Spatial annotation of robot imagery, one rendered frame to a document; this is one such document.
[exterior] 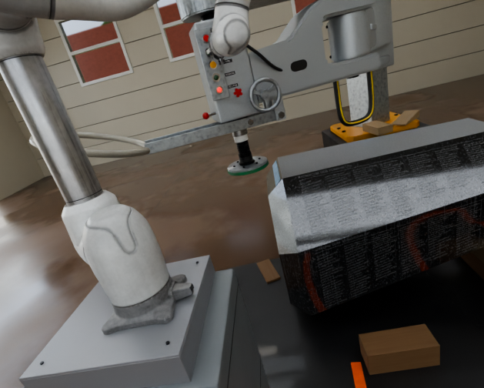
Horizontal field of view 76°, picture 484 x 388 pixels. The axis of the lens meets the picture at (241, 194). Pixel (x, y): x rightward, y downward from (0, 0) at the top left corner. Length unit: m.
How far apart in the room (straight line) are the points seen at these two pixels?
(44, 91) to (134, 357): 0.66
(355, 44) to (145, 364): 1.54
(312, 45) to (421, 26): 6.74
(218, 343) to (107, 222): 0.38
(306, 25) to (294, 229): 0.91
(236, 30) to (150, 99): 7.10
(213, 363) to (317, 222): 0.80
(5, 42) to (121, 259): 0.55
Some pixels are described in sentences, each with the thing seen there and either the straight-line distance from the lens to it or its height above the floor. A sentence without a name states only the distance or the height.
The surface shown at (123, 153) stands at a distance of 1.34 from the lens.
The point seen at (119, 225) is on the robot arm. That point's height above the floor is 1.12.
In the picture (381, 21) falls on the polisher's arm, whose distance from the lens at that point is 2.33.
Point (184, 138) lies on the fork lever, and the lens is 1.47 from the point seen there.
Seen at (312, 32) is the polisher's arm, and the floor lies 1.44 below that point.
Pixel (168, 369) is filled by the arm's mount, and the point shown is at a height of 0.84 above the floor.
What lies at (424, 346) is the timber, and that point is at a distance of 1.64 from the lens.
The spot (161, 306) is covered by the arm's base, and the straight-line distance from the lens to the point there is 0.82.
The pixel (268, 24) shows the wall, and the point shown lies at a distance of 7.56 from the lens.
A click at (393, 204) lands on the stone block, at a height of 0.70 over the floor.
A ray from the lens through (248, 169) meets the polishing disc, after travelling 1.51.
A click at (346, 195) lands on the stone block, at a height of 0.76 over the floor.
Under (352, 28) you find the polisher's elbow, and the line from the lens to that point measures 1.72.
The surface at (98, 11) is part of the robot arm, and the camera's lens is 0.86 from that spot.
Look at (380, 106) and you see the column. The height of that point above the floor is 0.90.
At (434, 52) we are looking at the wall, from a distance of 8.40.
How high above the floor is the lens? 1.37
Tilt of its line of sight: 21 degrees down
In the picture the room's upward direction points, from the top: 15 degrees counter-clockwise
